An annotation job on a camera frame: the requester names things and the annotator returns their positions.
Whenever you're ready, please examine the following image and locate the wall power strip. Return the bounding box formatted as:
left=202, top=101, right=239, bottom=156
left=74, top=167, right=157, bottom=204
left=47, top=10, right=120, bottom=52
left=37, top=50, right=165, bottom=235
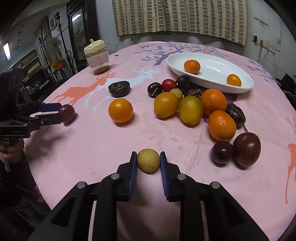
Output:
left=250, top=34, right=277, bottom=54

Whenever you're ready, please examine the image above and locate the yellow green fruit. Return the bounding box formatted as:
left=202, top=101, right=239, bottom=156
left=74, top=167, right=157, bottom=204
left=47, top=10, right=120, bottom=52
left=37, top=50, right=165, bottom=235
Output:
left=178, top=95, right=204, bottom=126

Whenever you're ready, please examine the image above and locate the dark wooden cabinet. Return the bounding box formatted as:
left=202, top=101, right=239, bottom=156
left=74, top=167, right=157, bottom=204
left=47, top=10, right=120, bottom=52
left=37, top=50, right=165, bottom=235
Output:
left=66, top=0, right=99, bottom=71

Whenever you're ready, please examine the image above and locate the smooth orange kumquat fruit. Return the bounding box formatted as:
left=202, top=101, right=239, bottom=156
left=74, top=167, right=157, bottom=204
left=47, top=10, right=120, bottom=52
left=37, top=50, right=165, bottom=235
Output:
left=108, top=98, right=133, bottom=123

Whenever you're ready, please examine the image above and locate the dark chestnut behind tomato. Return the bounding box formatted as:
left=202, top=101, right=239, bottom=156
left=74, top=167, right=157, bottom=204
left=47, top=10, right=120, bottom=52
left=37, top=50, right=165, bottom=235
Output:
left=176, top=75, right=190, bottom=93

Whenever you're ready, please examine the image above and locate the yellow longan in pile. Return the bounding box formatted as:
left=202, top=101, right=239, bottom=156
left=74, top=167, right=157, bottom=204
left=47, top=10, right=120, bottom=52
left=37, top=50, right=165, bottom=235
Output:
left=170, top=88, right=183, bottom=101

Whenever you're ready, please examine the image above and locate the small yellow longan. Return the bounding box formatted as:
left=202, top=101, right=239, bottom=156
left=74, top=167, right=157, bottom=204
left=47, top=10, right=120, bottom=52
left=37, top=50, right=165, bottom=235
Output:
left=137, top=149, right=160, bottom=173

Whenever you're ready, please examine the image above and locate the dark cherry front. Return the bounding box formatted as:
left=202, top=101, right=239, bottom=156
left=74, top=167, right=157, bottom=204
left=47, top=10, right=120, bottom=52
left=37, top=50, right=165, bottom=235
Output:
left=211, top=141, right=234, bottom=164

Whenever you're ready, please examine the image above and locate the dark chestnut in pile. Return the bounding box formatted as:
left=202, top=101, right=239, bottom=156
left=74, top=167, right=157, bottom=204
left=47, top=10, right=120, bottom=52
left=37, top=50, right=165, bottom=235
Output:
left=186, top=88, right=203, bottom=98

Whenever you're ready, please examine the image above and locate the dark water chestnut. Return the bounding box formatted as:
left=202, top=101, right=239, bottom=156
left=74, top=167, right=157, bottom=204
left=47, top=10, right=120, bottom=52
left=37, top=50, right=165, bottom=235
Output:
left=108, top=80, right=130, bottom=98

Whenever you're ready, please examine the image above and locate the plastic jar with lid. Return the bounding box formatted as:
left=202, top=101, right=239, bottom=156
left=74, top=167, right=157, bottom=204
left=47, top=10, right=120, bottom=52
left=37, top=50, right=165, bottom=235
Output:
left=84, top=39, right=110, bottom=75

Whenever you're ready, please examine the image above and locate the large bumpy tangerine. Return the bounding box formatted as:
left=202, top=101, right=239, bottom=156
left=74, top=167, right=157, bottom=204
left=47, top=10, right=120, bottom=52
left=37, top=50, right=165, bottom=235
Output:
left=200, top=89, right=227, bottom=116

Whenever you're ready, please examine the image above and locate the person's left hand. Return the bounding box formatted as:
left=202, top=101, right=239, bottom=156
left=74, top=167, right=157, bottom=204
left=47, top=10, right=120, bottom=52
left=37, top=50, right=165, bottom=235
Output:
left=0, top=138, right=24, bottom=163

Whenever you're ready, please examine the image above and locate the striped beige curtain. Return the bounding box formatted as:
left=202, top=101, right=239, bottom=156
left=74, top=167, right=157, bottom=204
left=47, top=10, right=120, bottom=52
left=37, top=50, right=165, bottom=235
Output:
left=112, top=0, right=248, bottom=46

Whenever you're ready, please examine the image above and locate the tangerine in plate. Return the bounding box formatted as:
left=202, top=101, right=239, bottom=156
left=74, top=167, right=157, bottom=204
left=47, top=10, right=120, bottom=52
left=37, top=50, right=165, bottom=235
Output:
left=184, top=59, right=201, bottom=74

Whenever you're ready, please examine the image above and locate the black floor stand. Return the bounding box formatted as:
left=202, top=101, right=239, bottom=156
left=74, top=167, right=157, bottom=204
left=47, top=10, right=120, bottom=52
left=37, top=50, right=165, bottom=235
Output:
left=56, top=11, right=77, bottom=77

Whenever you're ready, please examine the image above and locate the white oval plate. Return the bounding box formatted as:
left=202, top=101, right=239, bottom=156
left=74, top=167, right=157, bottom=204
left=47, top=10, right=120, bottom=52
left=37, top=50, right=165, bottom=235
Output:
left=166, top=52, right=254, bottom=94

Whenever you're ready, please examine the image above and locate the large dark purple plum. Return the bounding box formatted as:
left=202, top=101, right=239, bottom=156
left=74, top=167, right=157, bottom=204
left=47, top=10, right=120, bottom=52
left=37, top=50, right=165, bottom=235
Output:
left=233, top=133, right=261, bottom=168

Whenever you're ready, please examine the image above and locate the cluttered shelf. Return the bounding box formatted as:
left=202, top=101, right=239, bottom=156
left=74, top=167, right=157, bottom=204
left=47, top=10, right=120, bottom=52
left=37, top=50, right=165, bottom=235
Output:
left=14, top=49, right=70, bottom=93

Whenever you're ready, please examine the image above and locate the yellow orange fruit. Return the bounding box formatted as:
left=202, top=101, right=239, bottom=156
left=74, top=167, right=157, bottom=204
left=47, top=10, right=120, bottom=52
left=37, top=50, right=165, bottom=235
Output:
left=154, top=92, right=179, bottom=119

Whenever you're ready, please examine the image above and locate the red cherry tomato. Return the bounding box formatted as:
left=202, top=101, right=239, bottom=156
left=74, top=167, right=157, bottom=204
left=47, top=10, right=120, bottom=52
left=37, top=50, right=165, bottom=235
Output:
left=162, top=79, right=178, bottom=92

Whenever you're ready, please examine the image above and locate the small orange in plate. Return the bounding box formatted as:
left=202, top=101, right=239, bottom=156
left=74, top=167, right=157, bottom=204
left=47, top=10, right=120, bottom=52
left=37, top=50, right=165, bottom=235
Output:
left=226, top=74, right=242, bottom=87

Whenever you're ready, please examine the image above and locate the small purple plum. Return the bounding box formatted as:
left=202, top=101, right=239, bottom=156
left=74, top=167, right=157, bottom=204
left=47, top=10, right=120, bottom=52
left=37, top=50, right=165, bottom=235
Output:
left=59, top=104, right=76, bottom=125

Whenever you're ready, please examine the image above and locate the dark cherry with stem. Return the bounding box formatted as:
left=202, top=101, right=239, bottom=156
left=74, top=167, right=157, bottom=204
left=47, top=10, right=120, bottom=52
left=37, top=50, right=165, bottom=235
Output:
left=147, top=82, right=163, bottom=98

